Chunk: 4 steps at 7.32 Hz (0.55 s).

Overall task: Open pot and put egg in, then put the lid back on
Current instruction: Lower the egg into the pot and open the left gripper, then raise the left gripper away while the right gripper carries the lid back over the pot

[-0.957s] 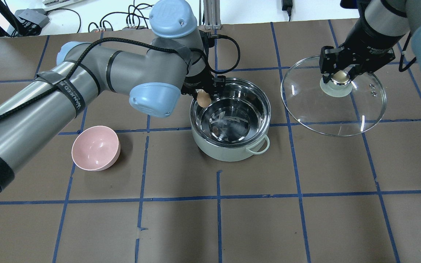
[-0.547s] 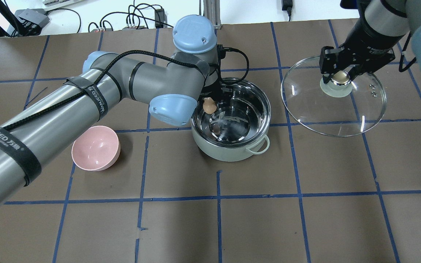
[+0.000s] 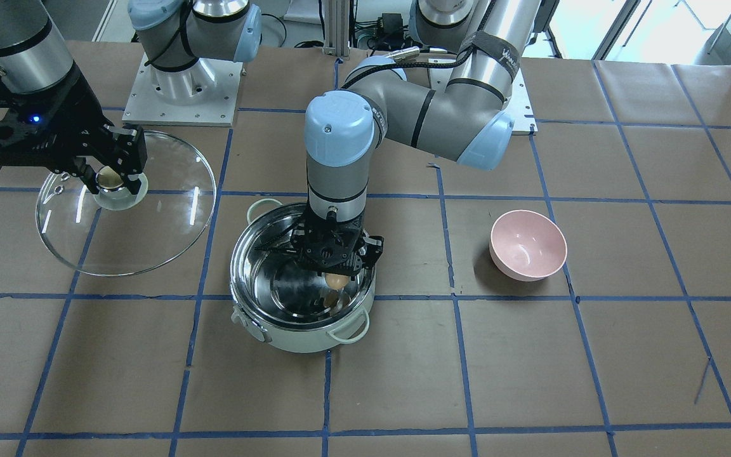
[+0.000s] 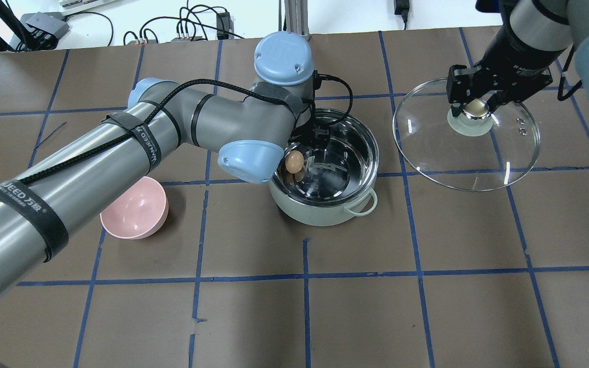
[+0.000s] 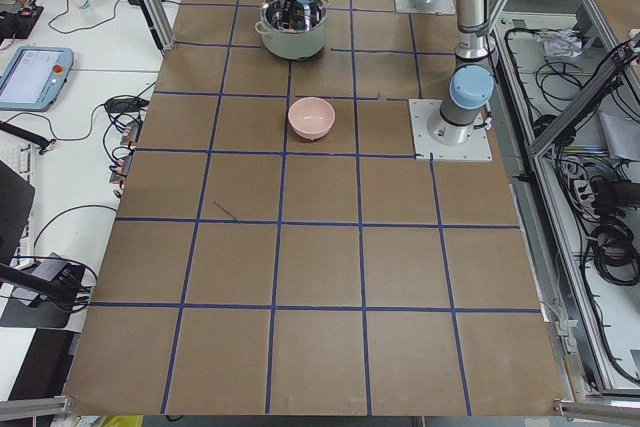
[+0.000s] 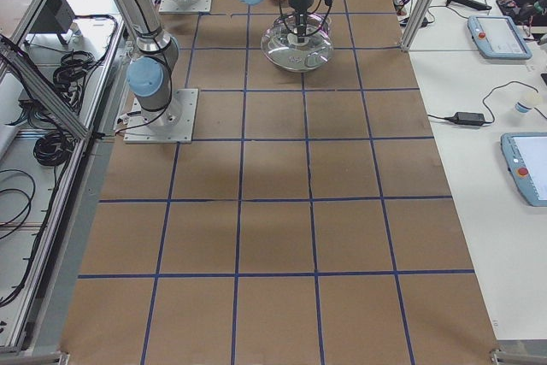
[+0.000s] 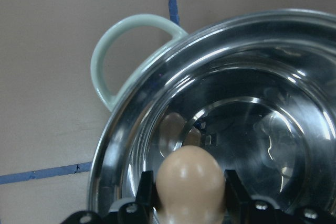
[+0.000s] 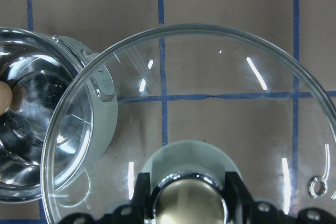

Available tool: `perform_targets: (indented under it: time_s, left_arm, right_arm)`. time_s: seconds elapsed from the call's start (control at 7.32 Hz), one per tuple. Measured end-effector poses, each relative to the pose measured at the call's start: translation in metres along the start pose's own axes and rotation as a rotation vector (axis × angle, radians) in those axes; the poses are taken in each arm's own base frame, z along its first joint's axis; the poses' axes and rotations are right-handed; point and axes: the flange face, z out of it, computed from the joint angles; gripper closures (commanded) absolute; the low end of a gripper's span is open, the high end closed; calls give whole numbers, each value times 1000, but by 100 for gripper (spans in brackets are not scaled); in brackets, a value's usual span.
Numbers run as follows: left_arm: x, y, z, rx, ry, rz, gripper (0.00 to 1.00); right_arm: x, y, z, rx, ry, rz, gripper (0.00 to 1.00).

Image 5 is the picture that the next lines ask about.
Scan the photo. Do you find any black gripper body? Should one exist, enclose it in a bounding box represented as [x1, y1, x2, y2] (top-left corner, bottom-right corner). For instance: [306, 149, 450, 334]
[262, 0, 299, 30]

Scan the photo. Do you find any steel pot with green body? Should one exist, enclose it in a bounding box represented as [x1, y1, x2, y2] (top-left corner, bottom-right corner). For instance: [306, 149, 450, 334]
[254, 0, 331, 61]

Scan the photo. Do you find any pink bowl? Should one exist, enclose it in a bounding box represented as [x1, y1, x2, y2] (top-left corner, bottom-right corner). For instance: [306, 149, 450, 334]
[288, 97, 336, 141]

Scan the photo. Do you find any blue teach pendant near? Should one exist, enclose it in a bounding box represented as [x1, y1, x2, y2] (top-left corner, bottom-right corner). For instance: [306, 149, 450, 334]
[0, 46, 74, 112]

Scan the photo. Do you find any crumpled white paper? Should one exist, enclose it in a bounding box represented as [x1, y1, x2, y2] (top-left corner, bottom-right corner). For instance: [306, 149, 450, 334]
[534, 29, 583, 58]

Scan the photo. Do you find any black monitor stand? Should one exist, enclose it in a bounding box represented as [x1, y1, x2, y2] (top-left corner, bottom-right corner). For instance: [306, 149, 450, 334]
[1, 164, 84, 329]

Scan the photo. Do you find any black cable bundle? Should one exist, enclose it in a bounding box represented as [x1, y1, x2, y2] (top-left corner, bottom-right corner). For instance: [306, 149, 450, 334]
[554, 146, 640, 288]

